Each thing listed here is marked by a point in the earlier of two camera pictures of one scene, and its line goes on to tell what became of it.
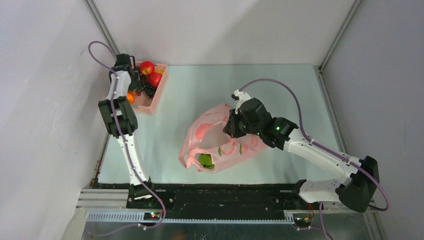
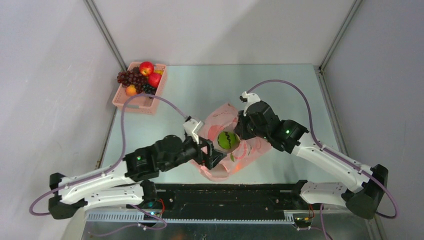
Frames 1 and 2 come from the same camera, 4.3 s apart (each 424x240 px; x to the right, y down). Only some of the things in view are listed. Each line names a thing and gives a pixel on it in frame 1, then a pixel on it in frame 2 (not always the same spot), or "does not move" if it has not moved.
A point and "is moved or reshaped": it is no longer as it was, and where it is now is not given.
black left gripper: (135, 85) -> (215, 155)
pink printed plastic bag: (204, 135) is moved or reshaped
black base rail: (216, 201) does not move
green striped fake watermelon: (205, 160) is moved or reshaped
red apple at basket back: (147, 68) does not move
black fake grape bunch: (149, 90) does not move
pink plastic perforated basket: (142, 102) does not move
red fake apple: (154, 79) does not move
